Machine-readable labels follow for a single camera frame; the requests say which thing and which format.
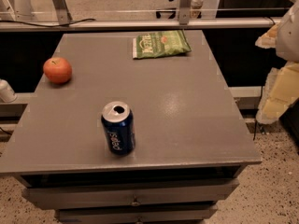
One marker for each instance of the upper grey drawer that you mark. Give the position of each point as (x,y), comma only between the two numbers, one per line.
(187,191)

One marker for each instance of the grey drawer cabinet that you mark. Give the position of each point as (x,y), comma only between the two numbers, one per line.
(186,123)

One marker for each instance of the blue pepsi can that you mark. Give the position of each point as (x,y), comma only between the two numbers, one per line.
(118,123)

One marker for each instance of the white cylinder object at left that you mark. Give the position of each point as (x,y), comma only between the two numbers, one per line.
(7,94)

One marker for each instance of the green chip bag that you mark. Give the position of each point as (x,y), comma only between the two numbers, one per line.
(160,44)

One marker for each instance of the lower grey drawer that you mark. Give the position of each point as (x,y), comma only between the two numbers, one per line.
(145,214)

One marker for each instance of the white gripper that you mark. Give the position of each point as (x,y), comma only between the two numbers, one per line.
(289,36)

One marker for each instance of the metal railing frame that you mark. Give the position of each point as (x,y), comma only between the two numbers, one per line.
(115,15)

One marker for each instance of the red apple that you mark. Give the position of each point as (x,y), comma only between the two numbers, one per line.
(58,70)

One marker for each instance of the grey drawer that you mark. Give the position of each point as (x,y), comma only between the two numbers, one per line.
(187,191)
(145,214)

